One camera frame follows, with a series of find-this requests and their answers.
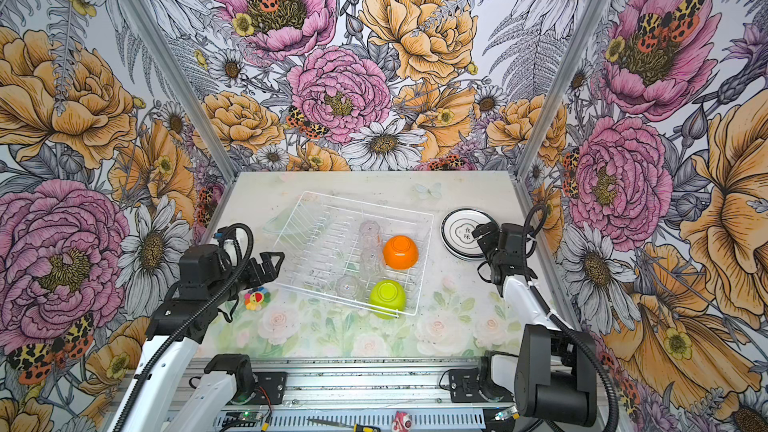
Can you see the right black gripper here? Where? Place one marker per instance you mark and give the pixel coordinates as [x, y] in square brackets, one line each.
[485, 229]

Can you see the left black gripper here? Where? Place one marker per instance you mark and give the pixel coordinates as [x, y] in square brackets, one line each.
[270, 272]

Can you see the green rimmed white plate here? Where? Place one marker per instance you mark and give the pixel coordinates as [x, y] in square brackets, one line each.
[456, 232]

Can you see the clear plastic cup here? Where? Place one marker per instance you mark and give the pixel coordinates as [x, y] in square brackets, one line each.
[370, 234]
[371, 262]
[349, 287]

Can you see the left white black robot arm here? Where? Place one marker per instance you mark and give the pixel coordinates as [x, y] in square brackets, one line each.
[164, 359]

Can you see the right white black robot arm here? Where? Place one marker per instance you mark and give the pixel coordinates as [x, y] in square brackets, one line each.
[555, 375]

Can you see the colourful smiling flower toy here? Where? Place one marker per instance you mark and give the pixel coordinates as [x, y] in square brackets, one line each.
[256, 299]

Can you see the orange plastic bowl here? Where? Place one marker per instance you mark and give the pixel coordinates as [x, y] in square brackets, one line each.
[400, 253]

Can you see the lime green plastic bowl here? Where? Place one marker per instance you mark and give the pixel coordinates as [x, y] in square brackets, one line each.
[387, 299]

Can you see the green circuit board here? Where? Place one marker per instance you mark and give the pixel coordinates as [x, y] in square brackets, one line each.
[244, 419]

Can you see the red white small object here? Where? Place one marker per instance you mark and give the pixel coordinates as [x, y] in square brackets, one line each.
[401, 422]

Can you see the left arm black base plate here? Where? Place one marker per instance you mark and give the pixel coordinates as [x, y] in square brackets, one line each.
[269, 388]

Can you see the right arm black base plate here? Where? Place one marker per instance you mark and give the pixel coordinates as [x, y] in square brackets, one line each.
[464, 386]

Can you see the aluminium frame rail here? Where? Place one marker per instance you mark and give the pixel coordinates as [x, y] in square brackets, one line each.
[364, 383]

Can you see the yellow handled screwdriver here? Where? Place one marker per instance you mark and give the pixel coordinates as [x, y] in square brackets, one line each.
[352, 427]

